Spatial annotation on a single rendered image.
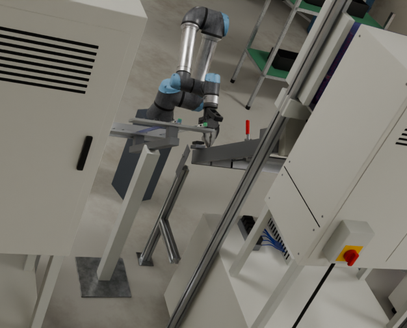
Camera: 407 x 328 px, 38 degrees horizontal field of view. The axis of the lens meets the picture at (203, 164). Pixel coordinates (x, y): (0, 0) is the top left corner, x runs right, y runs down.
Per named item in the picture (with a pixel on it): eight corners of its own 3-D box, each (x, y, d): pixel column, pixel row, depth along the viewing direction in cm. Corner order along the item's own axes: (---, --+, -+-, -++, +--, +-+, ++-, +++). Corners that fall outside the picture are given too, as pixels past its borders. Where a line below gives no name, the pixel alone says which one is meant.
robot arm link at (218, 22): (173, 104, 323) (201, 6, 312) (199, 111, 327) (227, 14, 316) (178, 109, 312) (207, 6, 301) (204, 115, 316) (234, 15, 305)
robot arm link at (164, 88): (153, 94, 321) (161, 73, 313) (177, 100, 325) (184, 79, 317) (155, 106, 311) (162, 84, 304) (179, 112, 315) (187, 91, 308)
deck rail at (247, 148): (191, 163, 276) (192, 150, 277) (195, 163, 277) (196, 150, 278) (273, 152, 212) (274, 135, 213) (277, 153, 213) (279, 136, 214)
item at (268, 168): (195, 163, 277) (196, 148, 278) (309, 177, 306) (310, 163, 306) (196, 163, 276) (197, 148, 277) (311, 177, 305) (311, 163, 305)
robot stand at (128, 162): (110, 184, 352) (137, 109, 322) (136, 179, 363) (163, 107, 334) (125, 204, 342) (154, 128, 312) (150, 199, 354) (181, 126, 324)
